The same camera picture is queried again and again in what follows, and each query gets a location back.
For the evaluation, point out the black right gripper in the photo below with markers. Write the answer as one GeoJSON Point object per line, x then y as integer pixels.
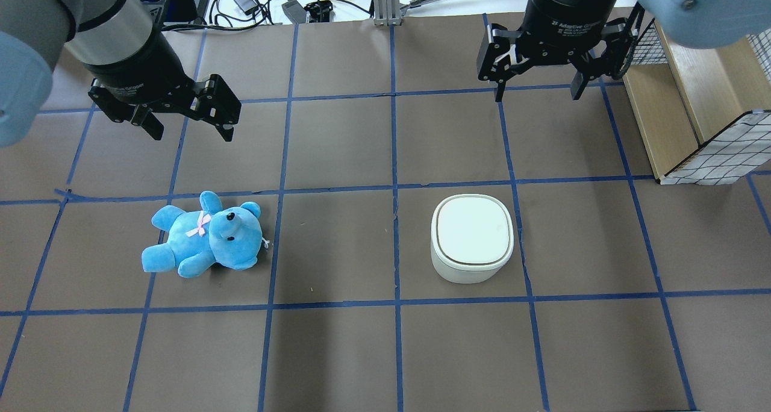
{"type": "Point", "coordinates": [563, 15]}

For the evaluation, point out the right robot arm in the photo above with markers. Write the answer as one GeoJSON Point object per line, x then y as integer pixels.
{"type": "Point", "coordinates": [706, 24]}

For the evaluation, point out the aluminium frame post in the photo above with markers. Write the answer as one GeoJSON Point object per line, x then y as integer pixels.
{"type": "Point", "coordinates": [387, 12]}

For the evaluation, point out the white trash can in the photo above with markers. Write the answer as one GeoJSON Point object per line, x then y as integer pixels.
{"type": "Point", "coordinates": [471, 238]}

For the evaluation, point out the wooden box with grid cloth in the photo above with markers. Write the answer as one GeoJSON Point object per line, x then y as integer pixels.
{"type": "Point", "coordinates": [703, 114]}

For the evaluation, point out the blue teddy bear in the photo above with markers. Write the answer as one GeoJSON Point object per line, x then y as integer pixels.
{"type": "Point", "coordinates": [196, 240]}

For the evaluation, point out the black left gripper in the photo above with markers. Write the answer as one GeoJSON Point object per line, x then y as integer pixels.
{"type": "Point", "coordinates": [140, 67]}

